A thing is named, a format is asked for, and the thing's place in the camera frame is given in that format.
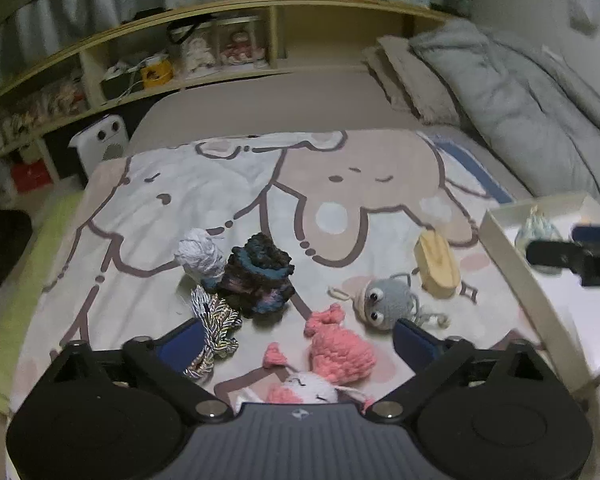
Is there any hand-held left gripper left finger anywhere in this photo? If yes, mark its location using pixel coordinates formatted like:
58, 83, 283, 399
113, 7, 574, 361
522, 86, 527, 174
50, 318, 232, 422

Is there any white and pink plush toy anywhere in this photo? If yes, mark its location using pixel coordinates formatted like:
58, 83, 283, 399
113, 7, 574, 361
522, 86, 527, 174
230, 342, 376, 409

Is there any white cardboard box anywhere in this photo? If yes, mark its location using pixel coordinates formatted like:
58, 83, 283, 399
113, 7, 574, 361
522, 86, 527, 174
480, 192, 600, 389

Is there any pale fluffy yarn ball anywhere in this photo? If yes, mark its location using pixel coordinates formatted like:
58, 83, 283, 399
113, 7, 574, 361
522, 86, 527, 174
174, 227, 227, 284

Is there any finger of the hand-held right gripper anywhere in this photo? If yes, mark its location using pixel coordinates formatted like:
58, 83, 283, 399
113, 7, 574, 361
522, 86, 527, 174
525, 241, 600, 287
571, 224, 600, 245

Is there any cartoon printed blanket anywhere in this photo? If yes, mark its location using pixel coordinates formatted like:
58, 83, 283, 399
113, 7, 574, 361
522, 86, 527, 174
10, 130, 548, 411

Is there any gold and silver cord bundle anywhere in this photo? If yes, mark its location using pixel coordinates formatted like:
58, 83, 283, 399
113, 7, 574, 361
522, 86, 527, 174
182, 285, 241, 379

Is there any taupe bed sheet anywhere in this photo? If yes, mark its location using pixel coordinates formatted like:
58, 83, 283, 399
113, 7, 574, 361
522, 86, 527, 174
125, 67, 533, 201

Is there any white speaker-like appliance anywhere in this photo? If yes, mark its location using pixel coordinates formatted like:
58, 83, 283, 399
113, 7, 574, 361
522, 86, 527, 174
68, 114, 131, 182

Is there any wooden headboard shelf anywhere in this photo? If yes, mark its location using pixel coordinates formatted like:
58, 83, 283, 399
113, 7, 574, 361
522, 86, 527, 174
0, 0, 453, 183

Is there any grey googly-eyed crochet toy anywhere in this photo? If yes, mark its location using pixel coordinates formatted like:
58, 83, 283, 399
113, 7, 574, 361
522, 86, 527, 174
328, 272, 451, 331

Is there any light green cloth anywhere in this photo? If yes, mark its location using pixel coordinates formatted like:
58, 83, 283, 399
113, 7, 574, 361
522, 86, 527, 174
0, 192, 83, 417

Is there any golden tissue packet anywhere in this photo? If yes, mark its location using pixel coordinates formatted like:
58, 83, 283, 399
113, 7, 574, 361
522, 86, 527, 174
413, 230, 459, 296

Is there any red box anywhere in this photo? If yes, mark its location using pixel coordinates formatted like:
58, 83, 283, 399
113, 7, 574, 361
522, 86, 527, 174
11, 160, 52, 194

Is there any pink crochet fish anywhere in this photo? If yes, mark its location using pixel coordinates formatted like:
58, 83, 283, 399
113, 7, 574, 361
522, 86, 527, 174
304, 305, 379, 374

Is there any grey duvet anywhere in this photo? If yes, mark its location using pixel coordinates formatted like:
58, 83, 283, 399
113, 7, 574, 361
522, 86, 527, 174
409, 19, 600, 213

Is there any beige fluffy pillow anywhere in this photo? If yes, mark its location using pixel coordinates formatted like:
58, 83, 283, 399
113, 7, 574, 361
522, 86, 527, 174
364, 35, 477, 126

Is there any pale brocade drawstring pouch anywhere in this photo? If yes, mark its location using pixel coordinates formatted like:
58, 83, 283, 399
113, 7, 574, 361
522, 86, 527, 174
514, 205, 564, 257

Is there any dark green box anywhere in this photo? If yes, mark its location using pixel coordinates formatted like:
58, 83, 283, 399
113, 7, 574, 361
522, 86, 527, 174
100, 71, 147, 102

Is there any doll in clear case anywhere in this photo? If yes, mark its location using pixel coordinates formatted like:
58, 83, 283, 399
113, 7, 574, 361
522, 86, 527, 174
219, 17, 270, 67
179, 27, 217, 75

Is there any dark crochet piece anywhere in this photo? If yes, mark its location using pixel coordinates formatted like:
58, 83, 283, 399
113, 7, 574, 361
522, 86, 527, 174
215, 232, 296, 319

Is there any heap of pale shelf trinkets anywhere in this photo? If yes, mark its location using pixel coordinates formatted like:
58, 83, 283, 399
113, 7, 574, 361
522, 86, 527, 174
0, 79, 87, 148

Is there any yellow tape dispenser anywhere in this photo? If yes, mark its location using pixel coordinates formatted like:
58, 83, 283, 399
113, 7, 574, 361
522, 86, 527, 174
140, 57, 174, 87

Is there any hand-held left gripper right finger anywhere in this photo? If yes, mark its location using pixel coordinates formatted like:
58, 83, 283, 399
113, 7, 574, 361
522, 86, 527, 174
366, 318, 549, 421

